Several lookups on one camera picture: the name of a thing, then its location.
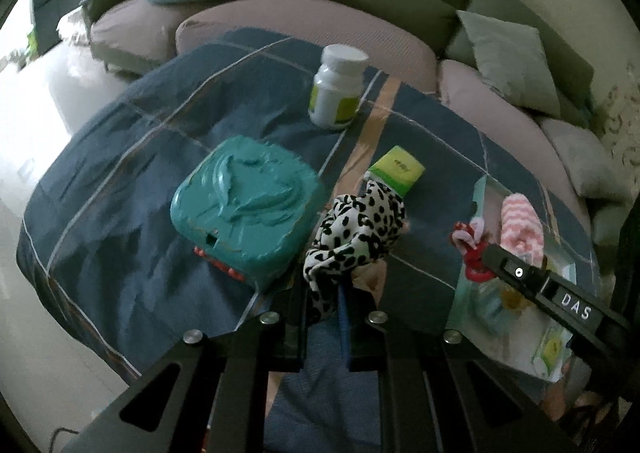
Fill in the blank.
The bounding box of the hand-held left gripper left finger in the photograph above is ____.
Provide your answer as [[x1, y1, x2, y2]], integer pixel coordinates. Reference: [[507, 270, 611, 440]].
[[60, 283, 308, 453]]

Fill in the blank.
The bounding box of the teal embossed box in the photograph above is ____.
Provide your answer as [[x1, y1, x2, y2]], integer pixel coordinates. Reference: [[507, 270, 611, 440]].
[[170, 136, 325, 291]]

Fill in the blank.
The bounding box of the yellow-green small box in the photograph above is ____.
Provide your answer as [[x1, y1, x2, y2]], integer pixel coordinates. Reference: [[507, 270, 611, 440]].
[[367, 146, 426, 196]]

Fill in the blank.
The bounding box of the pale green pillow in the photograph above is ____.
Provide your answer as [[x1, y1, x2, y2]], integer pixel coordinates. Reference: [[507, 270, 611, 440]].
[[537, 116, 622, 204], [457, 10, 563, 120]]

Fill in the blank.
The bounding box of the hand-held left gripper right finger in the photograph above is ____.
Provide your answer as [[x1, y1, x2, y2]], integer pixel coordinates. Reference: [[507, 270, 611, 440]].
[[337, 280, 586, 453]]

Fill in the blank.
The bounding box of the red white sock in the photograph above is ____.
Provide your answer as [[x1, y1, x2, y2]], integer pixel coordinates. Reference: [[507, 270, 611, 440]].
[[451, 217, 501, 282]]

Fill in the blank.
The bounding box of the green yellow packet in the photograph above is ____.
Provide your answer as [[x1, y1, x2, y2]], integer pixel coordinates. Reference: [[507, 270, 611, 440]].
[[532, 323, 576, 380]]

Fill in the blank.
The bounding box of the pale green tray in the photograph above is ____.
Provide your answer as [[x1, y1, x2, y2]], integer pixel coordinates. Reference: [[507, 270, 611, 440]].
[[447, 178, 601, 384]]

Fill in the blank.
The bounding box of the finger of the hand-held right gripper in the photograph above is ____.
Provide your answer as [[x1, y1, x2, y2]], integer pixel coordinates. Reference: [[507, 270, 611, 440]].
[[481, 244, 551, 295]]

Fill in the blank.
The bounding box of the red toy piece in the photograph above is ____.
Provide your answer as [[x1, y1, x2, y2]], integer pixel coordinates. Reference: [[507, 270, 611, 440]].
[[192, 245, 247, 282]]

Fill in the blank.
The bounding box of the white bottle green label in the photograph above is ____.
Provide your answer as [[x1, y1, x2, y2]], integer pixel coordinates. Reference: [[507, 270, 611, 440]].
[[307, 44, 371, 131]]

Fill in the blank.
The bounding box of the pink white striped sock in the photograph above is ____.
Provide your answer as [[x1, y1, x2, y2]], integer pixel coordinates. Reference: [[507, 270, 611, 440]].
[[500, 193, 545, 266]]

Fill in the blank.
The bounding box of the black white spotted sock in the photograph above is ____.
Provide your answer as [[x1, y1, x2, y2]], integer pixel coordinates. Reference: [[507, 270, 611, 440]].
[[302, 180, 408, 326]]

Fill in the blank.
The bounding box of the blue plaid blanket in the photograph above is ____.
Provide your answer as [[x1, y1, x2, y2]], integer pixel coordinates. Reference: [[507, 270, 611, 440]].
[[15, 28, 601, 453]]

